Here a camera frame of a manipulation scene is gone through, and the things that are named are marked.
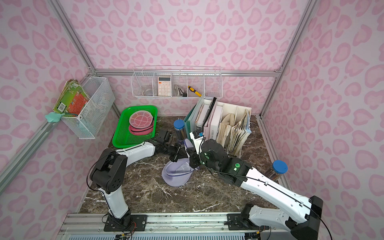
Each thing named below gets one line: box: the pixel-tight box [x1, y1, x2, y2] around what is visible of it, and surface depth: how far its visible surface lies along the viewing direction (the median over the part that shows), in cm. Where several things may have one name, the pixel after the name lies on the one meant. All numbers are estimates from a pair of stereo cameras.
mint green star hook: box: [45, 112, 65, 123], surface depth 65 cm
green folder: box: [183, 93, 205, 142], surface depth 80 cm
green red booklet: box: [52, 79, 91, 117], surface depth 73 cm
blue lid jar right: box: [269, 160, 288, 180], surface depth 72 cm
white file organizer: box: [195, 99, 252, 159], surface depth 87 cm
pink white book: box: [197, 100, 224, 141], surface depth 86 cm
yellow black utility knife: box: [187, 86, 202, 97], surface depth 100 cm
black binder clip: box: [177, 87, 188, 97], surface depth 93 cm
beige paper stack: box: [216, 113, 245, 159], surface depth 87 cm
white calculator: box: [157, 76, 171, 97], surface depth 97 cm
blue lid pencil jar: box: [173, 119, 186, 144], surface depth 94 cm
